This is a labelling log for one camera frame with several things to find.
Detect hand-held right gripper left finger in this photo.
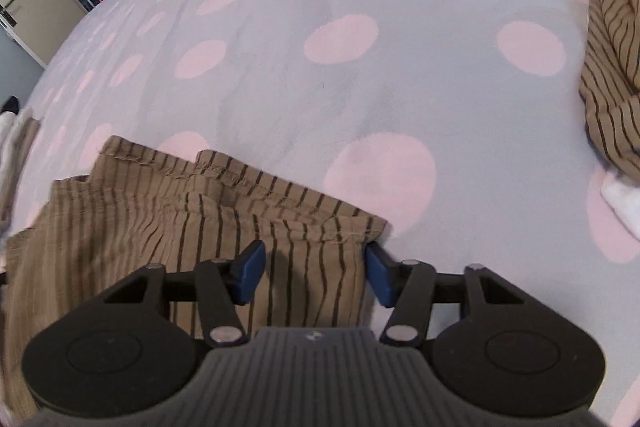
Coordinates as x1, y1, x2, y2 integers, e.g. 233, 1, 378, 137
102, 241, 266, 349

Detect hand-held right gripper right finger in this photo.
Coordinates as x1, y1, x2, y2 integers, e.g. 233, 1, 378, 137
365, 243, 526, 349

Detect brown striped pants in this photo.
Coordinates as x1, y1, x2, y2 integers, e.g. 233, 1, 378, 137
0, 136, 390, 423

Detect brown striped shirt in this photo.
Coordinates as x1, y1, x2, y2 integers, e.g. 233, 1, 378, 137
579, 0, 640, 182

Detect pale grey folded clothes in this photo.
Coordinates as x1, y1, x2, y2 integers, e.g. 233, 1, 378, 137
0, 112, 22, 188

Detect polka dot bed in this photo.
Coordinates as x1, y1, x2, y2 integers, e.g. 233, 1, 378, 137
7, 0, 640, 427

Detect white cloth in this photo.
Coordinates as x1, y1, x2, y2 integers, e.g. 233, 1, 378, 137
600, 171, 640, 240

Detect beige folded cloth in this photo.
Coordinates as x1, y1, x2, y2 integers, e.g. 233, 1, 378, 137
9, 109, 42, 220

